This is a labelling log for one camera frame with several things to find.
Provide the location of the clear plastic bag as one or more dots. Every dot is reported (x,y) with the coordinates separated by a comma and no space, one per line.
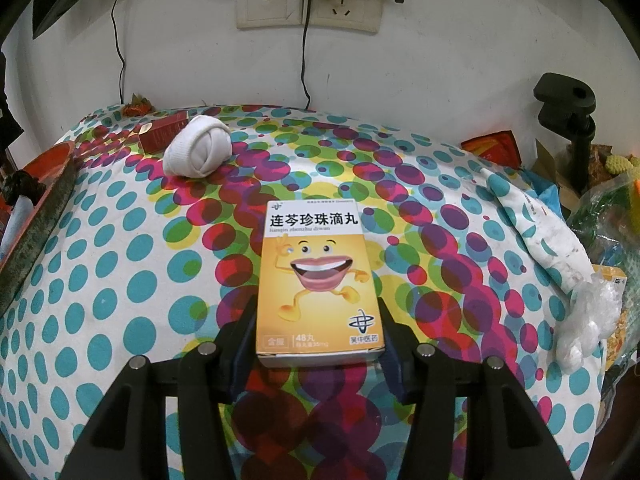
(585,320)

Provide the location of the polka-dot bedsheet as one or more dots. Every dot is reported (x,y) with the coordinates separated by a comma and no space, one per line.
(150,285)

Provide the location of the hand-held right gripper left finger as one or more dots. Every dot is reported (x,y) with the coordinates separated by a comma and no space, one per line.
(245,355)

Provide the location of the red round basin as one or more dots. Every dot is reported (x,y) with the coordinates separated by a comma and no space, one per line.
(47,200)

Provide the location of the white teal printed cloth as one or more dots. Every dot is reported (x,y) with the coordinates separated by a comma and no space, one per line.
(540,230)

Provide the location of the green plastic bag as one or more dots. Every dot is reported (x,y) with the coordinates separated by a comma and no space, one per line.
(610,220)

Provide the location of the white wall socket plate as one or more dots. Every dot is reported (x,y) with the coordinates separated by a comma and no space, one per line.
(270,5)
(350,12)

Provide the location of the red orange packet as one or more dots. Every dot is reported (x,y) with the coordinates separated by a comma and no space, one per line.
(492,147)

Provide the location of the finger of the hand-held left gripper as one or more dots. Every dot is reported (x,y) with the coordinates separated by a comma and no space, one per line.
(20,185)

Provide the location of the dark red box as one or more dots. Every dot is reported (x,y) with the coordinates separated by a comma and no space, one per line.
(160,132)

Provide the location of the red snack wrapper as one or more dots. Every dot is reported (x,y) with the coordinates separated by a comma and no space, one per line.
(139,106)

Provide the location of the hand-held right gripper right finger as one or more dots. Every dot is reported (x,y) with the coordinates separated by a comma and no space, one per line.
(395,360)

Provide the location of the yellow snack packet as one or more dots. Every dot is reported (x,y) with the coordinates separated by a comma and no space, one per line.
(617,310)

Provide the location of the light blue sock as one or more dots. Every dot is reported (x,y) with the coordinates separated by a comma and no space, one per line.
(20,222)

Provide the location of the yellow orange toy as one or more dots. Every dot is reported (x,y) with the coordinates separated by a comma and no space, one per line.
(620,164)

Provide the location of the white sock ball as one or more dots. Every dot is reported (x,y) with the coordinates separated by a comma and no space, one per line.
(197,150)

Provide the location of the black clamp stand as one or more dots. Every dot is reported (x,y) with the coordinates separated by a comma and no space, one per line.
(575,120)

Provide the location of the yellow medicine box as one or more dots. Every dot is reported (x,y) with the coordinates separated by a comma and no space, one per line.
(320,280)

